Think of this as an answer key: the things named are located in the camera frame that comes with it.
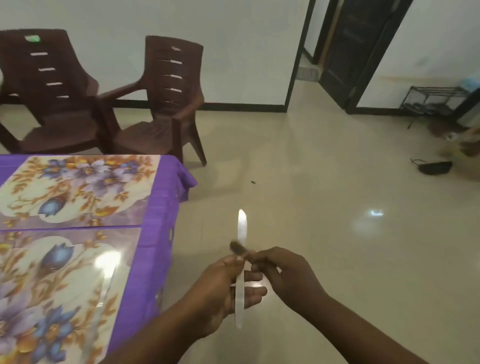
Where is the person's left hand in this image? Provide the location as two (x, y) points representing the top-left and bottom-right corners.
(183, 254), (269, 338)

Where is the person's right hand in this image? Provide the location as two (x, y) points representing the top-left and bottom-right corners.
(247, 246), (331, 316)

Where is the steel table knife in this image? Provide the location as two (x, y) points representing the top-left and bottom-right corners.
(234, 209), (248, 330)
(88, 262), (117, 331)

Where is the floral placemat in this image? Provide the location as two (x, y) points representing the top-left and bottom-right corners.
(0, 226), (143, 364)
(0, 154), (161, 230)

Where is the person's right forearm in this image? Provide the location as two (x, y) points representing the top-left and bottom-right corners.
(299, 294), (432, 364)

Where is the purple cloth table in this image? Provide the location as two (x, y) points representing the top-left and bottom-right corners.
(0, 153), (199, 364)

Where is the brown plastic chair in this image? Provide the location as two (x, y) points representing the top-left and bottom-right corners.
(98, 35), (208, 167)
(0, 29), (113, 155)

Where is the black pouch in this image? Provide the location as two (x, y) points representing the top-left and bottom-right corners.
(409, 158), (454, 176)

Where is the dark brown shoe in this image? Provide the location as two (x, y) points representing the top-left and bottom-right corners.
(426, 119), (461, 140)

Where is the brown sandal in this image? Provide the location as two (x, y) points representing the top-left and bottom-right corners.
(439, 127), (480, 159)

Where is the dark wooden door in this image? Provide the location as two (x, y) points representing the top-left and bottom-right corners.
(318, 0), (413, 110)

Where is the black wire rack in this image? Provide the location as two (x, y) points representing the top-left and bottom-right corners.
(399, 85), (474, 118)

